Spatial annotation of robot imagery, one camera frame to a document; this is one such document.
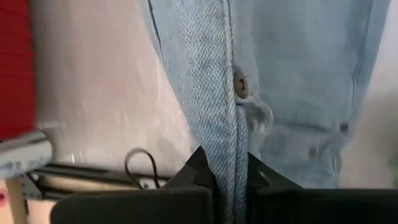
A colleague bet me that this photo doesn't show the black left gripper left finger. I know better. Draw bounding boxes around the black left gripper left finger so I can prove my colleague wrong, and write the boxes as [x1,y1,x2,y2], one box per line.
[164,146,223,224]

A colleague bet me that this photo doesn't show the light blue garment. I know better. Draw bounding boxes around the light blue garment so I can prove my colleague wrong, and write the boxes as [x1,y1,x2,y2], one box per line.
[138,0,392,224]

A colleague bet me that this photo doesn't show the black left camera cable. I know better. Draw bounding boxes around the black left camera cable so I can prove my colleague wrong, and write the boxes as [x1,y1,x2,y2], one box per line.
[124,147,162,190]

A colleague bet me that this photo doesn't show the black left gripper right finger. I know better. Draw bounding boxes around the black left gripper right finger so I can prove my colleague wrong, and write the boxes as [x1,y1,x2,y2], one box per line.
[246,152,303,224]

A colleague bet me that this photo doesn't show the black aluminium table frame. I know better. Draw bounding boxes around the black aluminium table frame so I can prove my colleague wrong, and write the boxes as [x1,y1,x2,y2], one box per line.
[18,164,174,200]

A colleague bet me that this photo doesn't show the red plastic bin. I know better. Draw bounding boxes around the red plastic bin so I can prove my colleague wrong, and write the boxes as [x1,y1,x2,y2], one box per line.
[0,0,37,140]

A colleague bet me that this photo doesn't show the clear spray bottle grey trigger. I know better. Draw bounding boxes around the clear spray bottle grey trigger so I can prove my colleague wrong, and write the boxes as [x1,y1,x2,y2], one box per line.
[0,129,54,180]

